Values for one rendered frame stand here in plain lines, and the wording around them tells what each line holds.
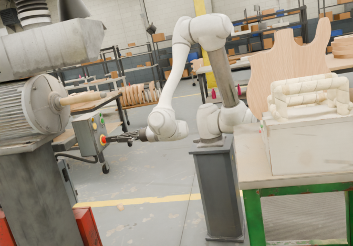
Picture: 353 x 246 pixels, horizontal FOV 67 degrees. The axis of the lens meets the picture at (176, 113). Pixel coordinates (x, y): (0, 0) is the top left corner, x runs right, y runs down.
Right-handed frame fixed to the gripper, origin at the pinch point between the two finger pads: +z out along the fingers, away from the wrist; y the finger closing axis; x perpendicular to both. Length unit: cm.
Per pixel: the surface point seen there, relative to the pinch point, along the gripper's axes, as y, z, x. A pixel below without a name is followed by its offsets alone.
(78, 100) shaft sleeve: -28.4, -4.3, 27.6
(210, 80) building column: 658, -17, -77
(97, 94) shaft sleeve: -28.3, -13.2, 28.3
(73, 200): -10.9, 26.1, -28.1
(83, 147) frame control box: -7.8, 12.8, -0.2
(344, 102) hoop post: -47, -96, 17
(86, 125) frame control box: -7.8, 7.5, 11.2
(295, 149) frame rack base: -47, -81, 4
